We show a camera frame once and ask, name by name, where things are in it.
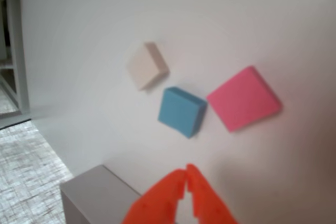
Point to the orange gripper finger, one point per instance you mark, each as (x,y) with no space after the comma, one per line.
(207,197)
(155,203)

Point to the grey bin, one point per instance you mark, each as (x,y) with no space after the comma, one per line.
(97,197)

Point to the blue foam cuboid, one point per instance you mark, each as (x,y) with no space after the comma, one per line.
(179,111)

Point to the pink foam cuboid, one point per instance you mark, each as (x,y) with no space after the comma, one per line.
(242,98)

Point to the white foam cuboid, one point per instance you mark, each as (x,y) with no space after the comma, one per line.
(145,66)

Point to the white shelf frame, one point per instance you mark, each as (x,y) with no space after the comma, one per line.
(13,51)

